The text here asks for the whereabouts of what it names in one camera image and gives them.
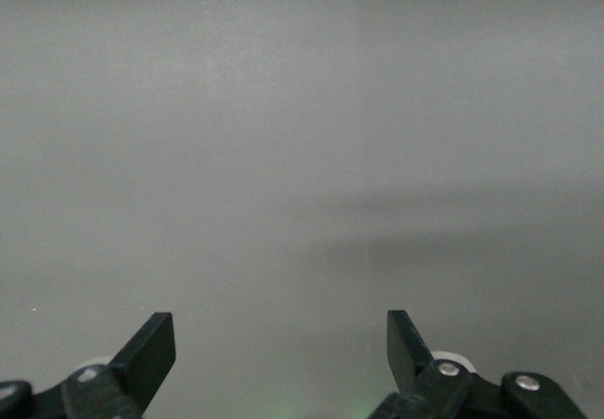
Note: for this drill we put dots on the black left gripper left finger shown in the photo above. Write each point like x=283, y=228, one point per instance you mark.
x=137, y=367

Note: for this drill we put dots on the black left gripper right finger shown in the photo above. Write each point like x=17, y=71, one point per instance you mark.
x=410, y=367

